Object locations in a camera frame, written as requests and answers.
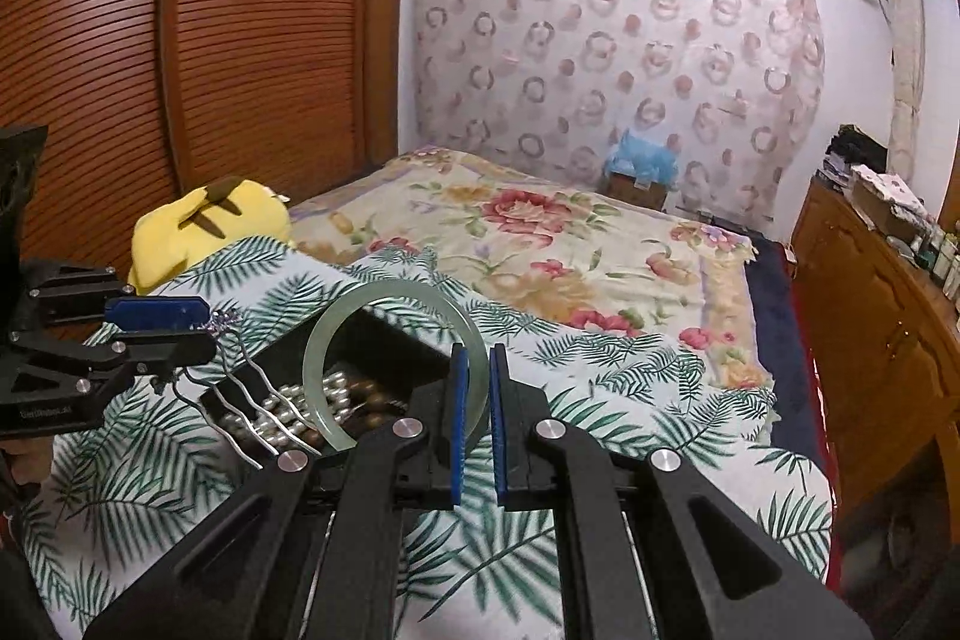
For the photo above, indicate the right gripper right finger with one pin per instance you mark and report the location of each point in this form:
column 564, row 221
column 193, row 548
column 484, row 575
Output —
column 648, row 547

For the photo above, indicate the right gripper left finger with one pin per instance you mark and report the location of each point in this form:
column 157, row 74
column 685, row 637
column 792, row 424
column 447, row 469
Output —
column 309, row 546

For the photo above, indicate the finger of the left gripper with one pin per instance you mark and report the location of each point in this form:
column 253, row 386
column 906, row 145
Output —
column 162, row 352
column 157, row 313

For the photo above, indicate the purple jeweled hair comb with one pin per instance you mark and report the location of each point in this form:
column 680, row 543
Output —
column 258, row 419

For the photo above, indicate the pale green jade bangle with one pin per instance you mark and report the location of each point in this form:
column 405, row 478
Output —
column 347, row 331

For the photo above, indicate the black jewelry box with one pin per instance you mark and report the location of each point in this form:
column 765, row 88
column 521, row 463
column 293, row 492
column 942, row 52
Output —
column 360, row 403

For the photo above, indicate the yellow Pikachu plush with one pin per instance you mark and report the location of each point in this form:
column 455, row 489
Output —
column 170, row 239

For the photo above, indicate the palm leaf print cloth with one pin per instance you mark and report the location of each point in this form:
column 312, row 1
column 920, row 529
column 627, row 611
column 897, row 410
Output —
column 121, row 495

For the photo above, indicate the dark blue blanket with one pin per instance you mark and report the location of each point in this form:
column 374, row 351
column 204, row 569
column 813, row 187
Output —
column 781, row 351

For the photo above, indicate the wooden slatted wardrobe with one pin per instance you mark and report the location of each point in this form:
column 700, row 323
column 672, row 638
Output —
column 143, row 100

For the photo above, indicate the floral bed sheet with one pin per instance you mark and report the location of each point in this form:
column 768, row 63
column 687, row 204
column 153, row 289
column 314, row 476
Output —
column 556, row 251

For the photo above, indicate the wooden dresser cabinet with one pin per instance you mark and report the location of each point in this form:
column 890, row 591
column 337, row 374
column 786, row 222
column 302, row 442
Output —
column 884, row 344

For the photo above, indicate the brown cardboard box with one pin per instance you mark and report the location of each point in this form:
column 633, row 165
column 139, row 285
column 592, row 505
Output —
column 625, row 189

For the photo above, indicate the blue plush toy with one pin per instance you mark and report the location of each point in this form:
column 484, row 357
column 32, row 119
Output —
column 641, row 161

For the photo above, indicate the circle patterned curtain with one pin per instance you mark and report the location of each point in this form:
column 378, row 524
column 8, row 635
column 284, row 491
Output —
column 549, row 86

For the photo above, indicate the stack of folded clothes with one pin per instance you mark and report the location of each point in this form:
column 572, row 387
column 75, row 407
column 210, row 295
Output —
column 850, row 147

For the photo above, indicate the beige side curtain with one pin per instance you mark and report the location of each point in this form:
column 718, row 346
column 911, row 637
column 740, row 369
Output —
column 908, row 32

